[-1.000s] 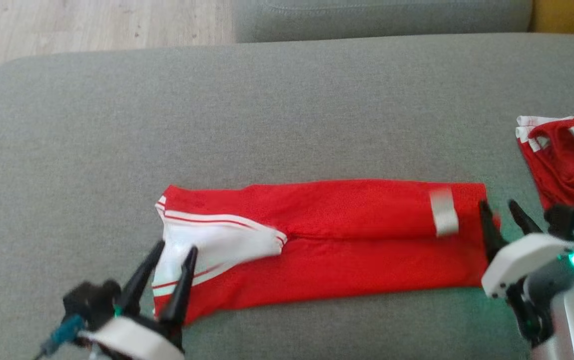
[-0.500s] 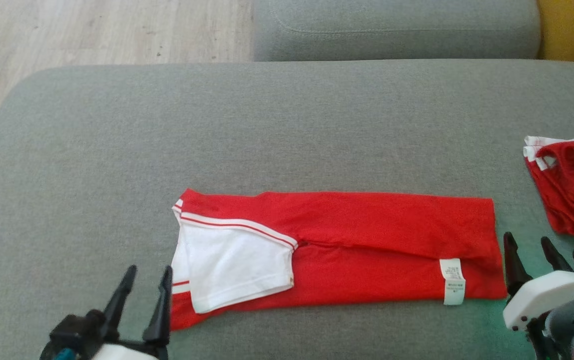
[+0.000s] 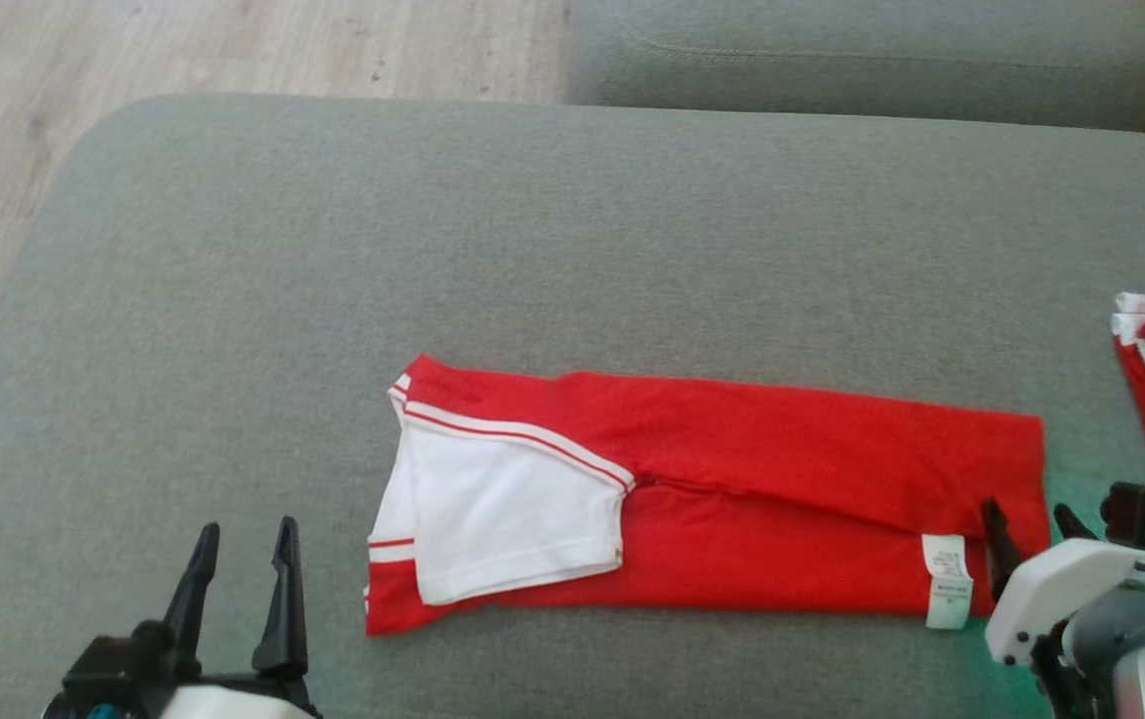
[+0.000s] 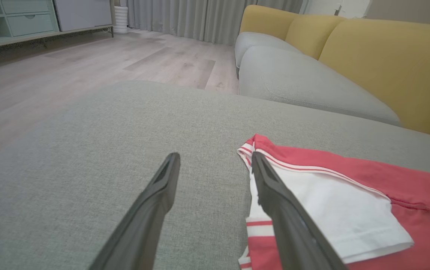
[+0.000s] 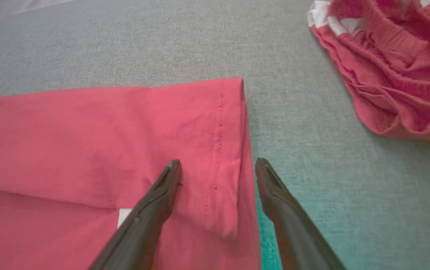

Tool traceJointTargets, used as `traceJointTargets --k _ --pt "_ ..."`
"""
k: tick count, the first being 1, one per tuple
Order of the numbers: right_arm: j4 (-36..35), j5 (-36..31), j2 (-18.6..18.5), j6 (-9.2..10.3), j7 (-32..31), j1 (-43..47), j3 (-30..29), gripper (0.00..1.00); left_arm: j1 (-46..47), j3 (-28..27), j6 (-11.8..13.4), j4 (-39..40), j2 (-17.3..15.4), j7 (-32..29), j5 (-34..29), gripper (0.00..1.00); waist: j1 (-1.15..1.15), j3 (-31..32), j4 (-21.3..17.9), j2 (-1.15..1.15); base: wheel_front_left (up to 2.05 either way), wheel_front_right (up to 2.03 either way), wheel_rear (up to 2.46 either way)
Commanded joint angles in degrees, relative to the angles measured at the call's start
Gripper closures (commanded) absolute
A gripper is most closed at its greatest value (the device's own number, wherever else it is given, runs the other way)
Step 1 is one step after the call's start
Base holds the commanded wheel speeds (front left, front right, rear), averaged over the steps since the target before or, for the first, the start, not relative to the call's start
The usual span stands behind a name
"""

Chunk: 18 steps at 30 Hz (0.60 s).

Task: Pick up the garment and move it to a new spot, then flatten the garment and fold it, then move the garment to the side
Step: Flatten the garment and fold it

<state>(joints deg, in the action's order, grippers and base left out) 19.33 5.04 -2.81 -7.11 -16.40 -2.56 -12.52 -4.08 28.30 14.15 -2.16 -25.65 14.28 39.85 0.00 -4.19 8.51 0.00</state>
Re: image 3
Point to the red basketball jersey number 23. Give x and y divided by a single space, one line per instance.
782 449

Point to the grey and yellow sofa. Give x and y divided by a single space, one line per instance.
233 300

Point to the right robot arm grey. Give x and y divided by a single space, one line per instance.
1131 659

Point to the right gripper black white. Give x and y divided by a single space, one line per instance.
1041 589

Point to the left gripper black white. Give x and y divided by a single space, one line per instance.
223 704

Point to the grey sofa back cushion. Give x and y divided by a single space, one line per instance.
881 60

